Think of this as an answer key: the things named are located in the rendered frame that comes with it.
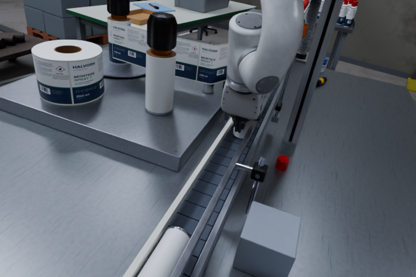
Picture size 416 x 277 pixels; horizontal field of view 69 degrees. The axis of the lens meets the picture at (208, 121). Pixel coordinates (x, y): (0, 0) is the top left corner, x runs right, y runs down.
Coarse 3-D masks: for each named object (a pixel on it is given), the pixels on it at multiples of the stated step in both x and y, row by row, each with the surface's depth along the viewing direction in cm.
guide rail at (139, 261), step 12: (216, 144) 78; (204, 156) 73; (204, 168) 72; (192, 180) 66; (180, 192) 62; (180, 204) 61; (168, 216) 56; (156, 228) 54; (156, 240) 52; (144, 252) 49; (132, 264) 47; (132, 276) 46
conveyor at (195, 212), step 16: (272, 96) 117; (256, 128) 95; (224, 144) 85; (224, 160) 79; (240, 160) 80; (208, 176) 73; (192, 192) 67; (208, 192) 68; (224, 192) 69; (192, 208) 63; (176, 224) 59; (192, 224) 60; (208, 224) 60; (192, 256) 54
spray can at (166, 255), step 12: (168, 228) 53; (180, 228) 52; (168, 240) 50; (180, 240) 51; (156, 252) 48; (168, 252) 48; (180, 252) 49; (156, 264) 46; (168, 264) 47; (144, 276) 44; (156, 276) 45; (168, 276) 46
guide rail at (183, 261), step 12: (252, 132) 78; (240, 144) 71; (240, 156) 69; (228, 168) 63; (228, 180) 61; (216, 192) 57; (216, 204) 55; (204, 216) 51; (204, 228) 50; (192, 240) 47; (192, 252) 46; (180, 264) 43; (180, 276) 42
